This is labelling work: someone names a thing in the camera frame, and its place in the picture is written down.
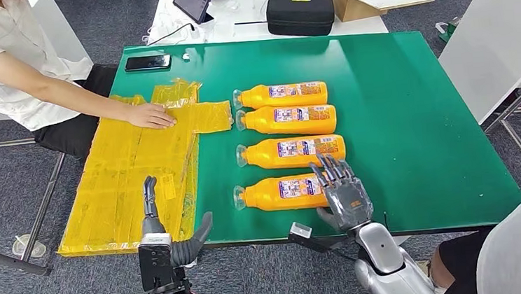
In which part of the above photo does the person's right hand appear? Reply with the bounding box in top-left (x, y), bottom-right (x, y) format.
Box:
top-left (125, 100), bottom-right (178, 133)

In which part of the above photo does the black charging cable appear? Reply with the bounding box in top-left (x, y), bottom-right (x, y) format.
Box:
top-left (146, 22), bottom-right (197, 47)

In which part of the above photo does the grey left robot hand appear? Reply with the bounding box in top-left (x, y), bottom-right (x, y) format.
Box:
top-left (137, 171), bottom-right (217, 270)

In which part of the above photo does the white table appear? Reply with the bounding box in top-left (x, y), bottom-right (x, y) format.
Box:
top-left (139, 0), bottom-right (390, 53)

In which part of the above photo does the white desk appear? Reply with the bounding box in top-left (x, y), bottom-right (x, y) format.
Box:
top-left (433, 0), bottom-right (521, 127)

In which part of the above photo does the black smartphone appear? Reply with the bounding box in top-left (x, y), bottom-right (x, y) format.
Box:
top-left (123, 54), bottom-right (174, 74)

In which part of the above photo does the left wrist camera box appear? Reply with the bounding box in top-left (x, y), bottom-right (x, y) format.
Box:
top-left (137, 232), bottom-right (177, 293)

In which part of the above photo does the clear plastic cup lid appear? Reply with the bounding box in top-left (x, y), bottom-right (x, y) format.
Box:
top-left (11, 232), bottom-right (48, 260)

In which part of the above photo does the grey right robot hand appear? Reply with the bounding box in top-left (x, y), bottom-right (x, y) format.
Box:
top-left (308, 148), bottom-right (376, 235)

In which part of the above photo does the metal frame with legs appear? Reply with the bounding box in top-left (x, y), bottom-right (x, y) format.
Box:
top-left (0, 135), bottom-right (77, 281)

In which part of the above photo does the person's shoe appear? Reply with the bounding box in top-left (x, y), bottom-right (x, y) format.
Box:
top-left (415, 258), bottom-right (447, 294)

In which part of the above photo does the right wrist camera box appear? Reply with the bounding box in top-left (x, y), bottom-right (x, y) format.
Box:
top-left (287, 218), bottom-right (358, 256)

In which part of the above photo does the black tablet on stand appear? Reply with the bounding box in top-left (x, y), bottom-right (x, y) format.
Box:
top-left (172, 0), bottom-right (218, 27)

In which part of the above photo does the white cable bundle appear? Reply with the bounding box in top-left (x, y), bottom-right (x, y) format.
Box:
top-left (140, 1), bottom-right (209, 48)

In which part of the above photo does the green and white floor object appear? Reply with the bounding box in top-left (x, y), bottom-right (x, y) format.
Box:
top-left (434, 16), bottom-right (462, 45)

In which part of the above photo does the orange detergent bottle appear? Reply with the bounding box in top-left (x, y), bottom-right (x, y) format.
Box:
top-left (232, 79), bottom-right (330, 113)
top-left (232, 171), bottom-right (333, 216)
top-left (235, 133), bottom-right (348, 175)
top-left (234, 100), bottom-right (339, 143)

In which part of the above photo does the yellow taped cardboard mat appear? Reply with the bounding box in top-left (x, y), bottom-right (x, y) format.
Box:
top-left (45, 74), bottom-right (244, 260)

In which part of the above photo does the black zipped carry case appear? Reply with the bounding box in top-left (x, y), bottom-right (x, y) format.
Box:
top-left (265, 0), bottom-right (338, 41)

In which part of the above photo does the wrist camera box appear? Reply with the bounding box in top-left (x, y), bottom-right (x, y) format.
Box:
top-left (287, 218), bottom-right (358, 256)
top-left (137, 232), bottom-right (177, 293)

